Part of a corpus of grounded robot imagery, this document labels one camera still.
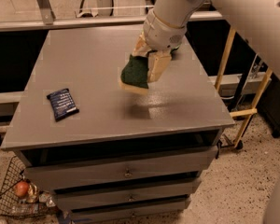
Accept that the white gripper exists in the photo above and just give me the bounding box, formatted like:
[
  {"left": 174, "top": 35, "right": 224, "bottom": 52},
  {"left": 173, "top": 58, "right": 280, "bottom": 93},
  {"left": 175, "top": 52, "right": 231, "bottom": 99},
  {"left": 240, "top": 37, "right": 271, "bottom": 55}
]
[{"left": 132, "top": 9, "right": 188, "bottom": 83}]

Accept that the grey drawer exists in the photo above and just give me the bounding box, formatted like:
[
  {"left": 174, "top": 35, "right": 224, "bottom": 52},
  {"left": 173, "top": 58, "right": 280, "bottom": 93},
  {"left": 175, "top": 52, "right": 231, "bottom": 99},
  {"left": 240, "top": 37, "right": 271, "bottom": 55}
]
[
  {"left": 55, "top": 175, "right": 201, "bottom": 212},
  {"left": 24, "top": 146, "right": 217, "bottom": 190},
  {"left": 70, "top": 195, "right": 190, "bottom": 223}
]

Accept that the grey metal rail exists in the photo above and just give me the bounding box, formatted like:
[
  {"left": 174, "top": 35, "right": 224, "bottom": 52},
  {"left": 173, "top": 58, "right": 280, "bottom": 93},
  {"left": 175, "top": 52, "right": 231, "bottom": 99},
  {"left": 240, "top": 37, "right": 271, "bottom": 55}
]
[{"left": 0, "top": 10, "right": 223, "bottom": 34}]

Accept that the middle grey drawer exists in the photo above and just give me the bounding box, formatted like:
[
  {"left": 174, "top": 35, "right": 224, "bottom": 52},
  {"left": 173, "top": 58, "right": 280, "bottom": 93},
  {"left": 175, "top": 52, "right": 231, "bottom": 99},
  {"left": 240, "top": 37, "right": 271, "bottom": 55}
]
[{"left": 55, "top": 175, "right": 201, "bottom": 212}]

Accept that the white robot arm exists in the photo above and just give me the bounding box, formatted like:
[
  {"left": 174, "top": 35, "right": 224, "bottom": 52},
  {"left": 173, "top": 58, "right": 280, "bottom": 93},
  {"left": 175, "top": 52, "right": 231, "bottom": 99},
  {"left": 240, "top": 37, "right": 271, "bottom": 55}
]
[{"left": 133, "top": 0, "right": 280, "bottom": 79}]

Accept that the top grey drawer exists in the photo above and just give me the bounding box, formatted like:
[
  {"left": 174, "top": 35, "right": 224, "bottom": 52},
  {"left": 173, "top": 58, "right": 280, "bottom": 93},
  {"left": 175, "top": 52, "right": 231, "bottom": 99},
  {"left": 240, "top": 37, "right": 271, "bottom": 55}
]
[{"left": 24, "top": 146, "right": 217, "bottom": 190}]

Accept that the green chip bag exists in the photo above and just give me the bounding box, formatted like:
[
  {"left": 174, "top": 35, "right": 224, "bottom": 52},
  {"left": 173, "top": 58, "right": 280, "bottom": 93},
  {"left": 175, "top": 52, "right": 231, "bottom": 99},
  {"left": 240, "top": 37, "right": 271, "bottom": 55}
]
[{"left": 170, "top": 46, "right": 180, "bottom": 55}]

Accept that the grey drawer cabinet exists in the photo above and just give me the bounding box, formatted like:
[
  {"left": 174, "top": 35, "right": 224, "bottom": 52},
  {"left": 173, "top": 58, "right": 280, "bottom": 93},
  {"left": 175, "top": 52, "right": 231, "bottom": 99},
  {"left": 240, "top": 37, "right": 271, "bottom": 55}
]
[{"left": 0, "top": 22, "right": 236, "bottom": 224}]

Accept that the red apple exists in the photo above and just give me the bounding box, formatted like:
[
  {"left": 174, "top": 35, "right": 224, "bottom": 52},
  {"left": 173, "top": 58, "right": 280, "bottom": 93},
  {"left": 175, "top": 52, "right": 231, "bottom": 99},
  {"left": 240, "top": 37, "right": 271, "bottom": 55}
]
[{"left": 14, "top": 181, "right": 29, "bottom": 198}]

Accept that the green and yellow sponge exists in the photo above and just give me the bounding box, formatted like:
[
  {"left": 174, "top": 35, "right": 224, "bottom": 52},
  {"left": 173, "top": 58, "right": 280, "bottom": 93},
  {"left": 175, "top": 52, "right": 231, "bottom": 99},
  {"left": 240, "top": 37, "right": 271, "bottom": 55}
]
[{"left": 119, "top": 55, "right": 148, "bottom": 95}]

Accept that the blue rxbar blueberry wrapper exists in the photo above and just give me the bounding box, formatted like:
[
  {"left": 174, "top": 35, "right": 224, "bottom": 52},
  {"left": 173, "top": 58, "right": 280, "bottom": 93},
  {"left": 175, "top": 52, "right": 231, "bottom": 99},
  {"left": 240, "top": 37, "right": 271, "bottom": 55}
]
[{"left": 47, "top": 89, "right": 79, "bottom": 121}]

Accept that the bottom grey drawer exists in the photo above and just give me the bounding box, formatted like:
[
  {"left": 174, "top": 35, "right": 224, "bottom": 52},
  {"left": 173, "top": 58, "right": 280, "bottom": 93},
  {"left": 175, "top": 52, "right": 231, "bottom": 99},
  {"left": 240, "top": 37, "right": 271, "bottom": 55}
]
[{"left": 70, "top": 195, "right": 190, "bottom": 223}]

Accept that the black wire basket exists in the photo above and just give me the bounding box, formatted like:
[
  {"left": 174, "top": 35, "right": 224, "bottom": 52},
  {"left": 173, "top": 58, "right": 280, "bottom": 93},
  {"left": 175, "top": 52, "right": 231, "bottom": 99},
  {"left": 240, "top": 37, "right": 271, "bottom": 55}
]
[{"left": 0, "top": 157, "right": 59, "bottom": 219}]

